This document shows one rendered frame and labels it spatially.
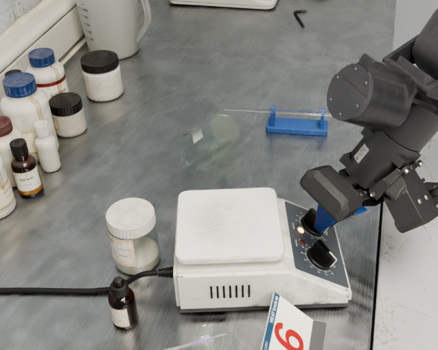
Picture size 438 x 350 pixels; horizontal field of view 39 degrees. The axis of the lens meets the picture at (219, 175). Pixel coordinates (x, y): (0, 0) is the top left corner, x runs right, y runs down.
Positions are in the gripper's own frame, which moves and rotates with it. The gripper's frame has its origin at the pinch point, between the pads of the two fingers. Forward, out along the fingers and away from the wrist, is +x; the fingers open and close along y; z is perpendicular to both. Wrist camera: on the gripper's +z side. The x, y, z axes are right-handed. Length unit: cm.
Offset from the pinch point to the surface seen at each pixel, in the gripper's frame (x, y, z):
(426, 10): 0, 134, -48
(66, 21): 22, 17, -69
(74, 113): 21.6, 0.2, -43.0
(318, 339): 8.3, -8.5, 9.6
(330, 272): 4.0, -4.1, 5.0
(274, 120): 8.1, 21.7, -22.1
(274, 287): 7.1, -9.7, 2.5
